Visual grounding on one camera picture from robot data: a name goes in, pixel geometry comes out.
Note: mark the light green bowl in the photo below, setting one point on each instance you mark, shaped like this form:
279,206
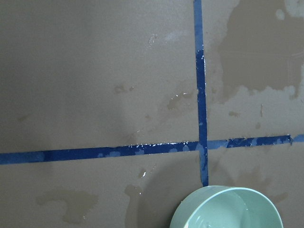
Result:
226,207

